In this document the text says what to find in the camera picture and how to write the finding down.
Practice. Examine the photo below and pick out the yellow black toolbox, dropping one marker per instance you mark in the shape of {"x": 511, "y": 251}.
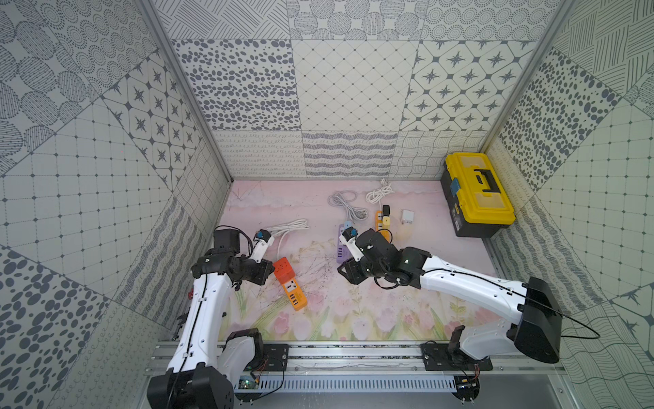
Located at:
{"x": 478, "y": 204}

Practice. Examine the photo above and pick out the red cube adapter plug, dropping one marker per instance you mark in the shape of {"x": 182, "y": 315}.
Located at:
{"x": 283, "y": 271}

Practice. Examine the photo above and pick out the aluminium mounting rail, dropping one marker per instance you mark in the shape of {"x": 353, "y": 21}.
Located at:
{"x": 386, "y": 357}

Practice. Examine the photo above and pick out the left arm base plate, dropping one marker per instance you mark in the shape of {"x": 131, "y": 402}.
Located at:
{"x": 272, "y": 358}

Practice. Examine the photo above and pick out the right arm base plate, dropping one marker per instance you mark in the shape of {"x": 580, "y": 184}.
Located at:
{"x": 454, "y": 358}

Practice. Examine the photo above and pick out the purple power strip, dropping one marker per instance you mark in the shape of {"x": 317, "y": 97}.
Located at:
{"x": 343, "y": 253}

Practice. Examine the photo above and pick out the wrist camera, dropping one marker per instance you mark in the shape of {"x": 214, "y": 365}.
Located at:
{"x": 262, "y": 240}
{"x": 348, "y": 238}

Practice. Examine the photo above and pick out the large orange power strip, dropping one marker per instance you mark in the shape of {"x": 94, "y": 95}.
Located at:
{"x": 295, "y": 294}

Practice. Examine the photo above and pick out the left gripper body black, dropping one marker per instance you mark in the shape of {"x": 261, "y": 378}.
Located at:
{"x": 261, "y": 271}

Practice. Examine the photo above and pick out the white charger plug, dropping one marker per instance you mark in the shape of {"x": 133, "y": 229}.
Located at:
{"x": 407, "y": 217}

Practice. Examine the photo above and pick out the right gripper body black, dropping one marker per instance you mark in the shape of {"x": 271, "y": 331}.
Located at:
{"x": 358, "y": 271}

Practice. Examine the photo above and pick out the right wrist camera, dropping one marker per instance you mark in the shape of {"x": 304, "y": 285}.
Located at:
{"x": 348, "y": 238}

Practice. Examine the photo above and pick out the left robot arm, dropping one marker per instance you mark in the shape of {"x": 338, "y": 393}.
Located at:
{"x": 201, "y": 374}

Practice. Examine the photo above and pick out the small orange power strip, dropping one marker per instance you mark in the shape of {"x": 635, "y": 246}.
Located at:
{"x": 379, "y": 220}

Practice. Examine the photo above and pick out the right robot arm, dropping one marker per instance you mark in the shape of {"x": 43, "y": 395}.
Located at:
{"x": 529, "y": 316}

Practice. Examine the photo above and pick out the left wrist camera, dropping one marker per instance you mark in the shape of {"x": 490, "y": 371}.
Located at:
{"x": 262, "y": 240}

